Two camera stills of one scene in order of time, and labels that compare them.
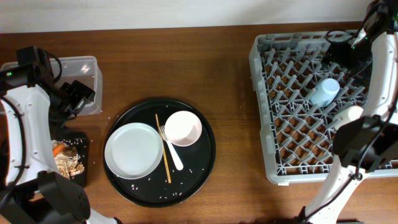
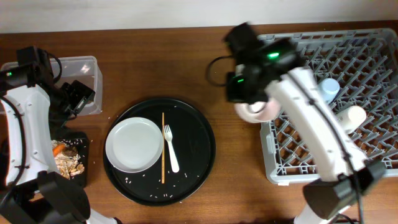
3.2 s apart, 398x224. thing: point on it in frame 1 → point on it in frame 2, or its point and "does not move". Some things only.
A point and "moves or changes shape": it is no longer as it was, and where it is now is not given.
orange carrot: [58, 149] does not move
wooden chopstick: [163, 150] moves or changes shape
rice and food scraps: [67, 162] does not move
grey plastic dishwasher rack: [298, 137] does not move
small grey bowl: [183, 128] → [267, 111]
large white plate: [134, 150] moves or changes shape
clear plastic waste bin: [86, 70] does not move
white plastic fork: [176, 159] moves or changes shape
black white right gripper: [337, 58] → [234, 93]
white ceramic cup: [347, 116] does not move
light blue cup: [325, 93] does not move
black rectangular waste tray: [80, 140] does not move
